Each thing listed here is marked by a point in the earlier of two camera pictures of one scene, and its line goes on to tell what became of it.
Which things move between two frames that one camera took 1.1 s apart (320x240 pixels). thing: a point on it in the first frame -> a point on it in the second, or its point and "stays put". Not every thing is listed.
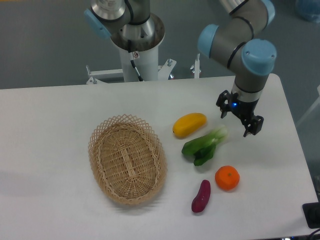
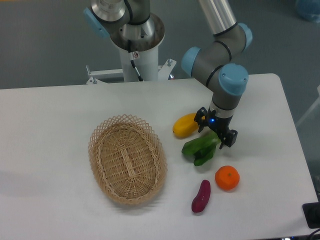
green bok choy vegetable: x=203 y=148 stays put
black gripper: x=245 y=110 -> x=204 y=118
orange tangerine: x=227 y=177 stays put
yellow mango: x=188 y=124 stays put
